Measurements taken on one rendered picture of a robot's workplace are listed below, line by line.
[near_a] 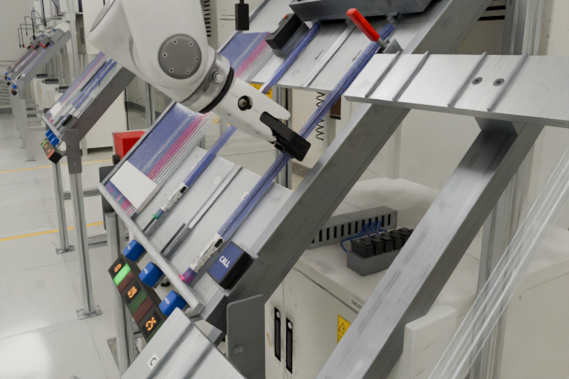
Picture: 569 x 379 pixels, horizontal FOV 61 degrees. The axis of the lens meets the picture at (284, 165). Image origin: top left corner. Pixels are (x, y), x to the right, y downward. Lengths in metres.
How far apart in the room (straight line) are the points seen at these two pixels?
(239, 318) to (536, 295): 0.71
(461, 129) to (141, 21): 2.42
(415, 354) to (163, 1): 0.40
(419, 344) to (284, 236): 0.26
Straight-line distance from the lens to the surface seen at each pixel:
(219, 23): 2.14
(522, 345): 1.18
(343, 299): 0.94
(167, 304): 0.72
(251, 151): 2.24
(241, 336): 0.62
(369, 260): 0.97
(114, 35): 0.59
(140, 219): 0.98
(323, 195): 0.66
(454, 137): 2.85
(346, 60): 0.84
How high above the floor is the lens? 1.05
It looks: 13 degrees down
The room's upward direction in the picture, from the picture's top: straight up
